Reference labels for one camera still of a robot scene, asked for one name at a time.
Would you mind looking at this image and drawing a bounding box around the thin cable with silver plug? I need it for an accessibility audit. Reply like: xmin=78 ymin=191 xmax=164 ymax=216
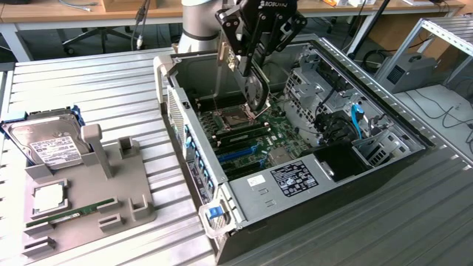
xmin=130 ymin=0 xmax=152 ymax=51

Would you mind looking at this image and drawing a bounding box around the green motherboard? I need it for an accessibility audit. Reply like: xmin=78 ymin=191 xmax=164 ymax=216
xmin=194 ymin=91 xmax=314 ymax=181

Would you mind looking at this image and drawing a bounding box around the silver chipset heatsink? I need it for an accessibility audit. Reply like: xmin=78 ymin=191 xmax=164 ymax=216
xmin=267 ymin=146 xmax=294 ymax=165

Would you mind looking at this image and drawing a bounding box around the green RAM stick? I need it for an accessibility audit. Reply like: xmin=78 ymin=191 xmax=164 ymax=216
xmin=25 ymin=198 xmax=116 ymax=228

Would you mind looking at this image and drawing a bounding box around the grey metal box with handle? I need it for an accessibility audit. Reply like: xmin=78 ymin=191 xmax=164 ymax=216
xmin=383 ymin=54 xmax=438 ymax=94

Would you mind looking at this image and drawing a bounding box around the coiled black cable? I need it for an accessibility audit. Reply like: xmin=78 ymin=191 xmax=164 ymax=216
xmin=362 ymin=49 xmax=387 ymax=70

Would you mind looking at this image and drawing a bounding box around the black wire bundle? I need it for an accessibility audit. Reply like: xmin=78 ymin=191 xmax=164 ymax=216
xmin=313 ymin=110 xmax=355 ymax=145

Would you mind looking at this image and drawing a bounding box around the metal socket cover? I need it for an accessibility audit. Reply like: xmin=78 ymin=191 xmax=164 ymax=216
xmin=250 ymin=104 xmax=273 ymax=120

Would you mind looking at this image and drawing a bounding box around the CPU socket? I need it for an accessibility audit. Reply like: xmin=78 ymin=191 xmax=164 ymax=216
xmin=217 ymin=109 xmax=255 ymax=131

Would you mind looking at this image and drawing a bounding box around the silver CPU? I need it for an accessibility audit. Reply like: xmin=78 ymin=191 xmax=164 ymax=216
xmin=32 ymin=184 xmax=66 ymax=213

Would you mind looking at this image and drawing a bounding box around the brown cardboard box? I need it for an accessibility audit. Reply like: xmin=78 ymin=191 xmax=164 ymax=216
xmin=100 ymin=0 xmax=157 ymax=13

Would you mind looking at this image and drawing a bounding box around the aluminium profile frame table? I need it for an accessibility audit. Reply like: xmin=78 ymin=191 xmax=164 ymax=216
xmin=373 ymin=16 xmax=473 ymax=95

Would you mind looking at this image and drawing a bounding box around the black office chair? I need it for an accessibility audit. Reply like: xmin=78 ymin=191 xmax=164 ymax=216
xmin=297 ymin=16 xmax=337 ymax=35
xmin=60 ymin=26 xmax=145 ymax=55

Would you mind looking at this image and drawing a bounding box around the blue expansion slot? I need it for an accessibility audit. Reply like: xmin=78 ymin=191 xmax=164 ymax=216
xmin=217 ymin=146 xmax=261 ymax=163

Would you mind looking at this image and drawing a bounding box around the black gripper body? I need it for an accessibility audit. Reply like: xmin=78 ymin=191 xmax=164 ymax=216
xmin=236 ymin=0 xmax=301 ymax=20

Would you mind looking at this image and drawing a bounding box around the hard disk with blue frame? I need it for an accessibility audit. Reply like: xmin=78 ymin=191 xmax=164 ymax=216
xmin=0 ymin=105 xmax=92 ymax=170

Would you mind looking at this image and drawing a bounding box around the silver power supply with label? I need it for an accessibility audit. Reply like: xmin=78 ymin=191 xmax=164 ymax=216
xmin=225 ymin=154 xmax=335 ymax=225

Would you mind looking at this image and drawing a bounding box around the grey cable with connector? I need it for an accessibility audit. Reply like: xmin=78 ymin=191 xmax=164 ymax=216
xmin=57 ymin=0 xmax=100 ymax=12

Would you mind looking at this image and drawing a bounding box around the open black PC case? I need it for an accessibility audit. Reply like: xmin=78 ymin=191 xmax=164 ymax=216
xmin=153 ymin=33 xmax=437 ymax=265

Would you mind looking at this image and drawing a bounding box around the black tripod pole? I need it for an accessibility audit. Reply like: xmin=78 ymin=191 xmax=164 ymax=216
xmin=345 ymin=0 xmax=390 ymax=60

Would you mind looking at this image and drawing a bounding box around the black cable with plug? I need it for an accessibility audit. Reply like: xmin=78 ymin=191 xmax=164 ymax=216
xmin=403 ymin=90 xmax=473 ymax=130

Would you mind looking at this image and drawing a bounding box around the green graphics card black shroud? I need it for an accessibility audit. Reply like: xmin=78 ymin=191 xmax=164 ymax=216
xmin=217 ymin=41 xmax=273 ymax=115

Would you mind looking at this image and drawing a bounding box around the silver disk bay cage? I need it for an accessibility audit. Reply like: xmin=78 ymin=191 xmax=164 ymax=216
xmin=282 ymin=44 xmax=374 ymax=131

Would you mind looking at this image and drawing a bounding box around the dark RAM stick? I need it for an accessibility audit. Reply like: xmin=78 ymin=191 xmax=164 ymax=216
xmin=214 ymin=127 xmax=270 ymax=145

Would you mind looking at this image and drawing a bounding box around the grey parts rack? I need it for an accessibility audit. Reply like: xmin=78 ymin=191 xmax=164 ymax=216
xmin=21 ymin=123 xmax=158 ymax=260

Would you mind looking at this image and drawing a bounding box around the blue wire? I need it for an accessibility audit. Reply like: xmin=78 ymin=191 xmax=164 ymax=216
xmin=349 ymin=102 xmax=366 ymax=139

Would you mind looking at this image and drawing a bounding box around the wooden desk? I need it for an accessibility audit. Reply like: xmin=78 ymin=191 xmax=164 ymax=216
xmin=0 ymin=0 xmax=467 ymax=63

